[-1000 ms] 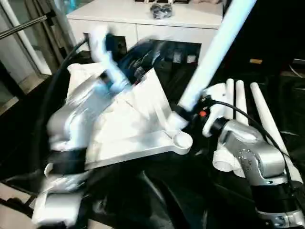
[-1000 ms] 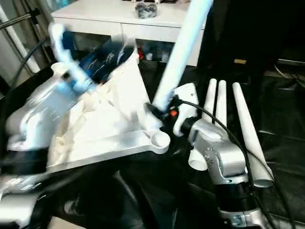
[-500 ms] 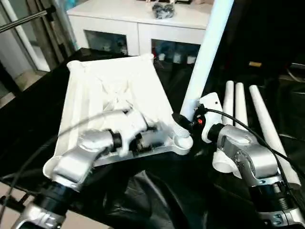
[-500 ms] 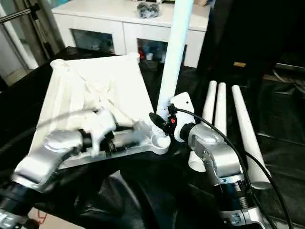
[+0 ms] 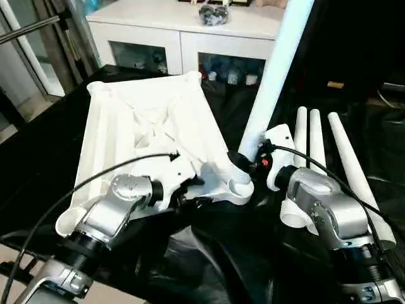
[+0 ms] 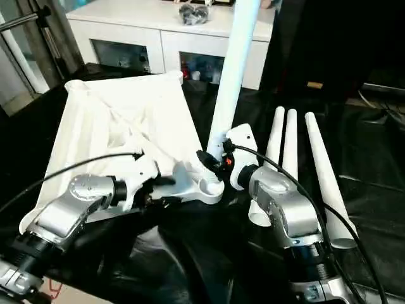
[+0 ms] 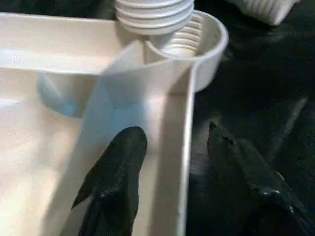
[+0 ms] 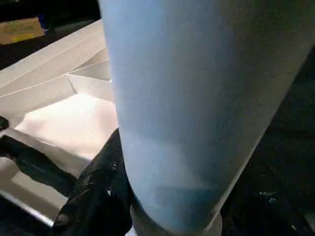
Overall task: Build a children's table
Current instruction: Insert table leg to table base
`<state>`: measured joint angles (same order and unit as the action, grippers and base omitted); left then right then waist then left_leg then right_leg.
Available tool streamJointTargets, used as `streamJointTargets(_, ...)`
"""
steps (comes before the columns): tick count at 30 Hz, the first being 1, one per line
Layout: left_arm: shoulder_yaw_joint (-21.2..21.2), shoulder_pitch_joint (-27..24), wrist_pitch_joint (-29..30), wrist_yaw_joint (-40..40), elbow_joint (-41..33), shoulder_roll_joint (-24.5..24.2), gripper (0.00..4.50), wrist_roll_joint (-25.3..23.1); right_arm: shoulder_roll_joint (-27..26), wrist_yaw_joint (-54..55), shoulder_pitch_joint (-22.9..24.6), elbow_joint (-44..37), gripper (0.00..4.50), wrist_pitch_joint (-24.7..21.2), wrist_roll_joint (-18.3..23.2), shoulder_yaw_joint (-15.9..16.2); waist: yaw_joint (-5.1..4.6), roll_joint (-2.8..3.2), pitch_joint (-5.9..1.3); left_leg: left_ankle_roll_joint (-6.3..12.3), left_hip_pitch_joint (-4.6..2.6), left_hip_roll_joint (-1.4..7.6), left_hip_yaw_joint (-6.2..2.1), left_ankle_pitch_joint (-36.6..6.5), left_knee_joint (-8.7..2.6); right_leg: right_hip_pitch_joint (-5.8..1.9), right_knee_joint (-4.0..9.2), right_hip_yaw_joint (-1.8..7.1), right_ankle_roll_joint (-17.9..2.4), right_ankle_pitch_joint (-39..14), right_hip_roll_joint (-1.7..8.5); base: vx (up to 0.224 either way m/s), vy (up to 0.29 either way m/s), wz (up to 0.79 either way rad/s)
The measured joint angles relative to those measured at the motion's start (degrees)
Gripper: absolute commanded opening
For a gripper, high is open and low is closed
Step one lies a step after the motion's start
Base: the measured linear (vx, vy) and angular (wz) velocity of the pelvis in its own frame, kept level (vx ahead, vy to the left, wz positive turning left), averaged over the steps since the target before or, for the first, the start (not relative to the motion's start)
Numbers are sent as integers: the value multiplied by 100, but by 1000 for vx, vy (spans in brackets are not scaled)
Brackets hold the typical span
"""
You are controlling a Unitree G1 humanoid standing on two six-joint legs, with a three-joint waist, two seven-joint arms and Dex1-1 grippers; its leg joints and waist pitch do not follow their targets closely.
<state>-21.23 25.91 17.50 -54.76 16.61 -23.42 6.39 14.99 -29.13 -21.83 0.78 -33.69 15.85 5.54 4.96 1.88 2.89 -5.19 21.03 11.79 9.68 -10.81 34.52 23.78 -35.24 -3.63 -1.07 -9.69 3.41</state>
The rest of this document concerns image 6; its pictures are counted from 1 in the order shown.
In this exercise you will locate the white plastic table leg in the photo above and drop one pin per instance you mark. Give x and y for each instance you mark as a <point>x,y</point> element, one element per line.
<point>234,69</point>
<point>323,171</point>
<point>290,142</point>
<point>273,136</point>

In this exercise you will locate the white plastic table top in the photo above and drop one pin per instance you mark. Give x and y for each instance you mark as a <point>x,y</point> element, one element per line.
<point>120,120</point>

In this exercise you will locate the small yellow label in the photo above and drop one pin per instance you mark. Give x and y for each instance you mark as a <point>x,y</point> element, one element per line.
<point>314,85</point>

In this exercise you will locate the grey bundle on cabinet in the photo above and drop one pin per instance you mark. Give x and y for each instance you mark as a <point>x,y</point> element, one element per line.
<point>194,14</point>

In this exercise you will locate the black plastic mat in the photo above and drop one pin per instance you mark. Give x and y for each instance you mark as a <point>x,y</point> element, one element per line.
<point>373,164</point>

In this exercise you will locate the white cabinet with glass doors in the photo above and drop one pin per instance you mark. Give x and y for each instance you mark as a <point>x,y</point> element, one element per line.
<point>126,22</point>

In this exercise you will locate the grey curtain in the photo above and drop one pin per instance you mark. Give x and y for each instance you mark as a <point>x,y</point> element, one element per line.
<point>60,38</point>

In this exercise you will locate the black flat device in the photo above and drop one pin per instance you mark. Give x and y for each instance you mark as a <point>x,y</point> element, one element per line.
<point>386,88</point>

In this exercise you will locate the grey metal pole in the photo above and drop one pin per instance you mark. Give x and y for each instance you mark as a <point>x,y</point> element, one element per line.
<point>22,19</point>

